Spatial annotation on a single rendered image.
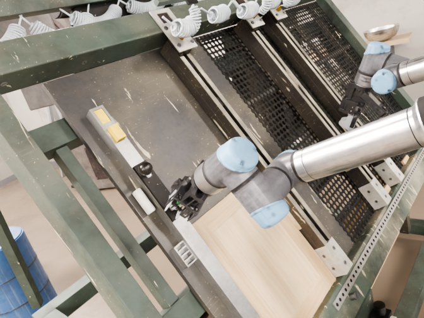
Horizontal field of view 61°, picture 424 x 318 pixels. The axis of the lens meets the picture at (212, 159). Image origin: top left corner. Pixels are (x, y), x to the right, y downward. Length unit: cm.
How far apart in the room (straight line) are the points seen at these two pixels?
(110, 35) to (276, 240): 89
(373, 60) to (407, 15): 300
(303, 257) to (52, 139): 93
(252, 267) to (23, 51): 93
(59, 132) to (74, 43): 27
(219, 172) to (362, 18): 383
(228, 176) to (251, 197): 6
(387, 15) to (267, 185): 378
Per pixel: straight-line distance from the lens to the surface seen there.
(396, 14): 440
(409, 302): 240
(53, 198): 99
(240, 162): 70
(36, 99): 557
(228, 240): 118
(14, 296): 339
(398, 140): 72
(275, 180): 77
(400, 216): 189
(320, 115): 175
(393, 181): 199
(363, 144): 73
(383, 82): 126
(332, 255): 140
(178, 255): 107
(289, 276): 131
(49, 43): 119
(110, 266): 97
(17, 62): 113
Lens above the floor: 184
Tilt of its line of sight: 19 degrees down
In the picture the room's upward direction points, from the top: 16 degrees counter-clockwise
